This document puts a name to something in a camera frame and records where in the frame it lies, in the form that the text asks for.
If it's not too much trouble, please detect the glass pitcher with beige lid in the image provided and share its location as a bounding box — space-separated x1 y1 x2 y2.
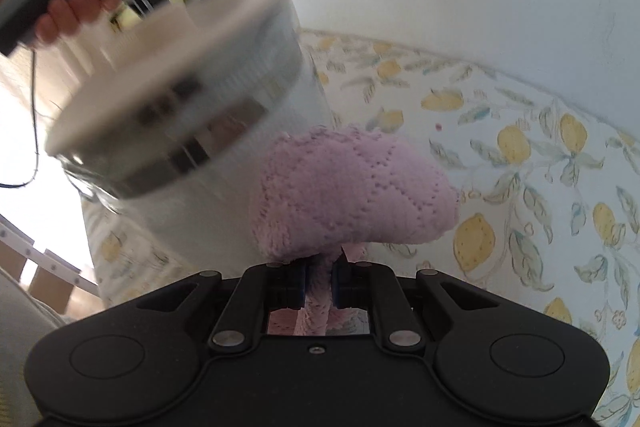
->
45 0 334 280

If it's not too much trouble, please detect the pink cloth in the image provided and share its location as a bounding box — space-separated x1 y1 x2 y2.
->
250 124 462 338

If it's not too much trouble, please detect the black cable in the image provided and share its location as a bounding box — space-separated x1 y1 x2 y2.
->
0 47 42 190

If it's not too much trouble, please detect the lemon print tablecloth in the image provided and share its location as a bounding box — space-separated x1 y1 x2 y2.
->
82 28 640 427

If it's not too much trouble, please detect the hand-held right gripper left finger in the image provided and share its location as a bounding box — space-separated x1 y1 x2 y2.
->
131 264 307 351

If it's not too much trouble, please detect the white railing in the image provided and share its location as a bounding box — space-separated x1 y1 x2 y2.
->
0 213 99 299

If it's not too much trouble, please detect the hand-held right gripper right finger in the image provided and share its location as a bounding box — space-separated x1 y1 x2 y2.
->
332 262 504 351

